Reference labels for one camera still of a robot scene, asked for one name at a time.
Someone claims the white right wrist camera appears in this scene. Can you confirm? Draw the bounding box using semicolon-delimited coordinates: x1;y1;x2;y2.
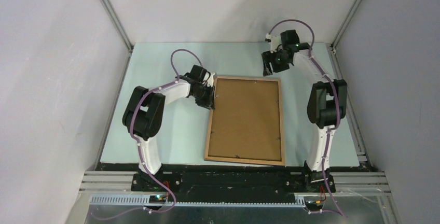
265;33;282;53

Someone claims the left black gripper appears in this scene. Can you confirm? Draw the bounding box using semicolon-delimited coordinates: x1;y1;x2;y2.
192;84;215;110

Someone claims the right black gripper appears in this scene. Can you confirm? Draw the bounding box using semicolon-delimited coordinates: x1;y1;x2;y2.
262;48;290;77

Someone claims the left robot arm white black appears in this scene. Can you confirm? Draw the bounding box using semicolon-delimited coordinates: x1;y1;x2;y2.
122;65;216;191

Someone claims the right aluminium corner post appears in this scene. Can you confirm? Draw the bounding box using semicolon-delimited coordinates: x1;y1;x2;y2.
331;0;379;52

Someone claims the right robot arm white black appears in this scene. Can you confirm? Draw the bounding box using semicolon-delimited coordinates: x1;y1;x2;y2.
262;30;348;192

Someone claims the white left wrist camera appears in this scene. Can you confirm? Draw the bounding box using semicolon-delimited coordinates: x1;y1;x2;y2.
205;72;217;87

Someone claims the wooden picture frame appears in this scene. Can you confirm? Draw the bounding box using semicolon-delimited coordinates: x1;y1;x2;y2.
204;75;286;166

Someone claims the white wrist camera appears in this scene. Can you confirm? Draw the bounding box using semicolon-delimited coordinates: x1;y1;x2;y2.
205;72;217;87
265;33;282;53

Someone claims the grey slotted cable duct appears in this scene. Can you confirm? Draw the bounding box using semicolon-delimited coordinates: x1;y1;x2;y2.
90;194;306;208

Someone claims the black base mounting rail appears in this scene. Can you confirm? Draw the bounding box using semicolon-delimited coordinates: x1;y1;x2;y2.
131;171;336;193

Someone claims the left aluminium corner post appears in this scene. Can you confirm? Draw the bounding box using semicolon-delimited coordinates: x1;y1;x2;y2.
99;0;134;53

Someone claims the brown cardboard backing board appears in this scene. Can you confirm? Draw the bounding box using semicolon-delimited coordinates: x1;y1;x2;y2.
208;78;283;161

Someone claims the aluminium corner post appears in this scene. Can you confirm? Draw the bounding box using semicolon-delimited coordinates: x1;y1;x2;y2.
331;0;379;52
99;0;134;53

